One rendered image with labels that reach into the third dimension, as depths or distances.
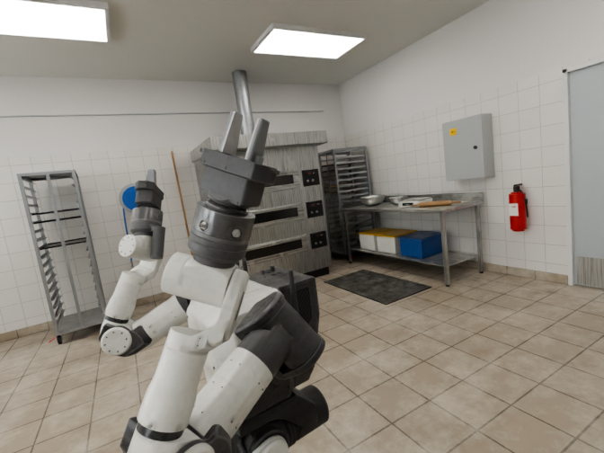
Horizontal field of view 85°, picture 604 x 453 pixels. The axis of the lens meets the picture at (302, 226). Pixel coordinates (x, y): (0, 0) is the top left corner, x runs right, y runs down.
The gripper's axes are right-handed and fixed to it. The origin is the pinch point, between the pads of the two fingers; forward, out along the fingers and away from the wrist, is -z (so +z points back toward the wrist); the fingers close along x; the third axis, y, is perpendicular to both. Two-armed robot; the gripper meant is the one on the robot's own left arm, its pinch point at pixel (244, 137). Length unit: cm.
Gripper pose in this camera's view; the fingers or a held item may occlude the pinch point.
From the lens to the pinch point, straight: 50.5
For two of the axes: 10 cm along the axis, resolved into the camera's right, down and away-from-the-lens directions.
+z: -2.8, 9.5, 1.7
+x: -8.7, -3.2, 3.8
